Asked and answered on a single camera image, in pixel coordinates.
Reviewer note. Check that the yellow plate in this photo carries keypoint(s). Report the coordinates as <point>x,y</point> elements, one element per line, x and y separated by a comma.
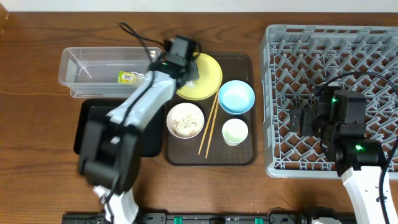
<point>209,81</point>

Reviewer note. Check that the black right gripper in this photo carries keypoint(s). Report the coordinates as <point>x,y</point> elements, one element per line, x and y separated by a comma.
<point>304,121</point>

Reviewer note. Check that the grey dishwasher rack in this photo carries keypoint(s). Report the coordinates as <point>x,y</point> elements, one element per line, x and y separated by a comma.
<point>295,59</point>

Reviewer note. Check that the white cup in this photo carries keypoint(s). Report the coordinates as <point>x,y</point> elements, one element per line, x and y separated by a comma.
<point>234,131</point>

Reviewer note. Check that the wooden chopstick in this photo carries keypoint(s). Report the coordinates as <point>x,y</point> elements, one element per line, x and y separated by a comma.
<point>212,126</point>
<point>208,122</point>

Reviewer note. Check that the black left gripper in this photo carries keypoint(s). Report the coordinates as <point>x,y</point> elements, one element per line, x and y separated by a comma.
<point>191,72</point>

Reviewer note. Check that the white tissue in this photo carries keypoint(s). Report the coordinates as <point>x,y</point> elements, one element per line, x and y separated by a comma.
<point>190,84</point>

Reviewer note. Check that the dark brown serving tray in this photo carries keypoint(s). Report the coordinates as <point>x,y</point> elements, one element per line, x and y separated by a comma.
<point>184,152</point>

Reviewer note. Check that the light blue bowl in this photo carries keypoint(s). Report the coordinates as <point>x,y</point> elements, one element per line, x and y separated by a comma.
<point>236,97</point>

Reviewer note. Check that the green snack wrapper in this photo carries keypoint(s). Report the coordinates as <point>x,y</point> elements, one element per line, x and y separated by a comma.
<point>133,78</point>

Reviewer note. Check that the clear plastic waste bin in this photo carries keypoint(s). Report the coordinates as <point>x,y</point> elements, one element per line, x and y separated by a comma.
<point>93,72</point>

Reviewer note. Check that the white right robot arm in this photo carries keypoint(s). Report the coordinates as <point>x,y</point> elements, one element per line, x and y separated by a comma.
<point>338,121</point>

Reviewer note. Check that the left wooden chopstick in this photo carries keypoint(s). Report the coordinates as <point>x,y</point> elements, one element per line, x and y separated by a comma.
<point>208,122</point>

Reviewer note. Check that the right wooden chopstick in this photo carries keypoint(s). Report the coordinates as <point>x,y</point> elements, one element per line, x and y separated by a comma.
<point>212,126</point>

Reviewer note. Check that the black waste tray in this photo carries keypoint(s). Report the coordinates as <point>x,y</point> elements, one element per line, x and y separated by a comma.
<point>150,140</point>

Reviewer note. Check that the rice and nut leftovers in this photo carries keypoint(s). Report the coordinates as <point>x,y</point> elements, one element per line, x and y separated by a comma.
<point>187,126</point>

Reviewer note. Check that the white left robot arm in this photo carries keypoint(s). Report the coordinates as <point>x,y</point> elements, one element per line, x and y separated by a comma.
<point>109,155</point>

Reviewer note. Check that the white bowl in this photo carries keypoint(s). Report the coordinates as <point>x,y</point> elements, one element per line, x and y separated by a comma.
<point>179,111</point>

